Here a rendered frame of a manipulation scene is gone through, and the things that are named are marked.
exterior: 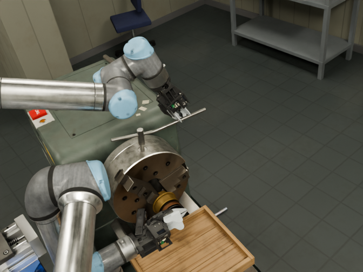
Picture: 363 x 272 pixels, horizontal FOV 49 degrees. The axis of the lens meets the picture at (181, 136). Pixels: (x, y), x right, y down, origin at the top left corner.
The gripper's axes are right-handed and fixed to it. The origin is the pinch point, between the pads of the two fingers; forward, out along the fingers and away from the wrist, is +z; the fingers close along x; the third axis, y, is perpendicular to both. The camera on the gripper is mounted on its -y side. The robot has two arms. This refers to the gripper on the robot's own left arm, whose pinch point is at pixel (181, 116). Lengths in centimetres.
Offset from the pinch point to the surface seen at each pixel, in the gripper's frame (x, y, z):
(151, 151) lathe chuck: -15.7, 0.9, 2.1
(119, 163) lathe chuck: -26.9, -2.7, -0.1
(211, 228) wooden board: -17.7, 16.8, 38.5
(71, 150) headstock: -36.7, -16.6, -7.3
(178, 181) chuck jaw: -15.6, 8.3, 15.0
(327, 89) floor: 144, -102, 191
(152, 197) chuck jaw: -25.9, 10.3, 9.4
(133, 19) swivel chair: 71, -289, 118
